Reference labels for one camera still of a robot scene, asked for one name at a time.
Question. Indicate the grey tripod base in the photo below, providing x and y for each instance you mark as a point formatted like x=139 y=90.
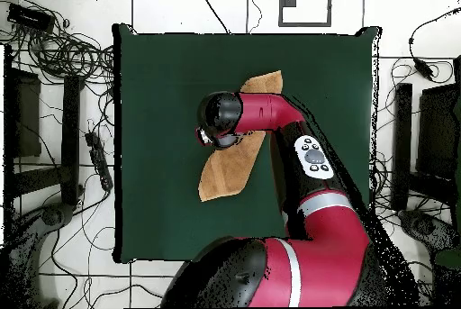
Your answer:
x=54 y=217
x=423 y=226

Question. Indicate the black stand frame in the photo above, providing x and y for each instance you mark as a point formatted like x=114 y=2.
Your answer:
x=70 y=125
x=402 y=136

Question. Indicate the long black power strip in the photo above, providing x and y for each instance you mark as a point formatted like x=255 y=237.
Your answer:
x=99 y=161

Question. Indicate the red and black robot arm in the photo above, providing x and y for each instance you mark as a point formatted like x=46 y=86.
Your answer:
x=317 y=244

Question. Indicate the tan terry towel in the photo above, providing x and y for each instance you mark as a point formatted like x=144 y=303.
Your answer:
x=227 y=172

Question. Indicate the black box device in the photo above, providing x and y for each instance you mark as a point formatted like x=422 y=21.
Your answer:
x=30 y=17

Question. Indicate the dark green table cloth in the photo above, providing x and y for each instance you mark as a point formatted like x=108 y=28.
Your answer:
x=162 y=107

